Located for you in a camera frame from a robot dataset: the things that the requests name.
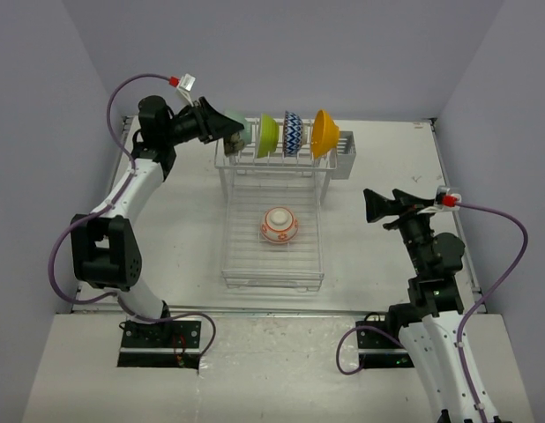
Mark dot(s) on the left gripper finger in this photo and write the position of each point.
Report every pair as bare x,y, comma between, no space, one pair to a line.
215,120
234,142

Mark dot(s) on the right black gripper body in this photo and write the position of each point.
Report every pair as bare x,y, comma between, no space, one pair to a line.
412,224

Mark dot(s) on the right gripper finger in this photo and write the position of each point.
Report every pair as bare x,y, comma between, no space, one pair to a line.
378,207
409,200

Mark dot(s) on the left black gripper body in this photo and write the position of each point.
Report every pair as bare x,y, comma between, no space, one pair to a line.
202,124

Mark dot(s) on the mint green bowl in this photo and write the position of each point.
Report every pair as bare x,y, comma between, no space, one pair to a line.
240,118

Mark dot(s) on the blue zigzag patterned bowl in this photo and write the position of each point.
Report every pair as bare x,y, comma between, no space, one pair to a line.
292,133

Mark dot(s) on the yellow plastic bowl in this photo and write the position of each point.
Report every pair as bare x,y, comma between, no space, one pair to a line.
325,135

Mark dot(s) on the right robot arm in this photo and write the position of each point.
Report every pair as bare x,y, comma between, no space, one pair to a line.
431,326

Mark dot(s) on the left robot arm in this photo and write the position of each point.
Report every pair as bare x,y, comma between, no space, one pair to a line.
105,251

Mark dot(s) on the grey cutlery holder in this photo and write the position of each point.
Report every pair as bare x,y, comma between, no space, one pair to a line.
346,153

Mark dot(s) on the orange white upturned bowl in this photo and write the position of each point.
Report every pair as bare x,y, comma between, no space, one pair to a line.
279,225

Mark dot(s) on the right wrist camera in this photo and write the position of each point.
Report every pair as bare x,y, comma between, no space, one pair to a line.
447,197

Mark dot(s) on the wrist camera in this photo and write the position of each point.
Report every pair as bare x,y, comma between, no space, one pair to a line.
447,197
186,82

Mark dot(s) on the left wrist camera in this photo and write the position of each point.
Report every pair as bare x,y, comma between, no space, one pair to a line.
186,82

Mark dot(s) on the white wire dish rack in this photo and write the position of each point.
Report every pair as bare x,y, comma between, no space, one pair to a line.
252,186

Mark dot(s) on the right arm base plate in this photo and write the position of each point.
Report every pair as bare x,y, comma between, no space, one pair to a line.
378,352

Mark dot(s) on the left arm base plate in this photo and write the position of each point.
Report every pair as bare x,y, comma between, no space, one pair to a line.
160,345

